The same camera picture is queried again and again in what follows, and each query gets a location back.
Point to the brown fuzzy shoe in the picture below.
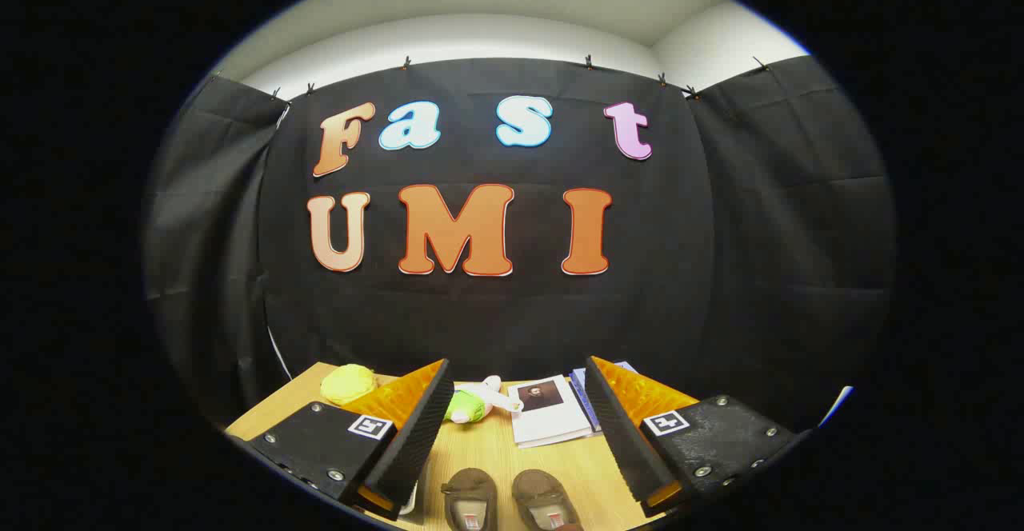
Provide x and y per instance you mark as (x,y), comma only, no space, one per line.
(540,491)
(470,491)

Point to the white book with portrait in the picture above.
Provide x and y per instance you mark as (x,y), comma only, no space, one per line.
(552,419)

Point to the pink plush toy green outfit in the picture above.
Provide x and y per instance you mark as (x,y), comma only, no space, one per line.
(472,405)

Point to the yellow plush toy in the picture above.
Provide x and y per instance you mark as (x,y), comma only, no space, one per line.
(346,383)

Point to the blue cover book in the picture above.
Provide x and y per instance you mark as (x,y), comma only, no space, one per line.
(582,391)

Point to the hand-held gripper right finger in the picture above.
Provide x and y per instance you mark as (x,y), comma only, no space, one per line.
(616,427)

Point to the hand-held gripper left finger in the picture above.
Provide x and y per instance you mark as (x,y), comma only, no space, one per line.
(420,427)

